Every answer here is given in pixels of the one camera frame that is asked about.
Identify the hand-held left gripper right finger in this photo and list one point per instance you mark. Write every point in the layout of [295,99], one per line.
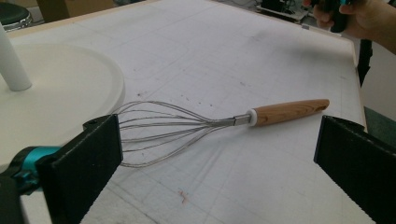
[358,165]

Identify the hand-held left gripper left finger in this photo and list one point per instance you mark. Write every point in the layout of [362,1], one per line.
[81,168]

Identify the dark equipment on stand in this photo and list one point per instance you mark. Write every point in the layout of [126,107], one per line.
[285,6]

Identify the brown cardboard box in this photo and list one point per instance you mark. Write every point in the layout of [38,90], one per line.
[73,7]

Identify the black round stool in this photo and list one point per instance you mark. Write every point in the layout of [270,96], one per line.
[14,15]

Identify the white round stand with post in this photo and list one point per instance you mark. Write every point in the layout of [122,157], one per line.
[59,96]

